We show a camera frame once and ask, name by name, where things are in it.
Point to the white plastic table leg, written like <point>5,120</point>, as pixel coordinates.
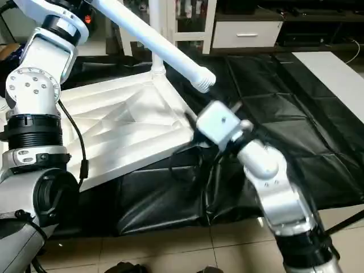
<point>158,51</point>
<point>153,40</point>

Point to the black mat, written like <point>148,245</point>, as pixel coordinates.
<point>284,114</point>

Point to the white drawer unit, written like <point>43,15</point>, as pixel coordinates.
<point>247,34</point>

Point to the white glass-door cabinet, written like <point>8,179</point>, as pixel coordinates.
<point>193,23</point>

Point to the black metal frame leg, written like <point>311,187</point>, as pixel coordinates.
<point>344,222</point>

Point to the white flat panel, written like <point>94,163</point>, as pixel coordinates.
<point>335,79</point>

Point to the white plastic table top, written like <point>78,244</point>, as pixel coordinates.
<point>125,131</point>

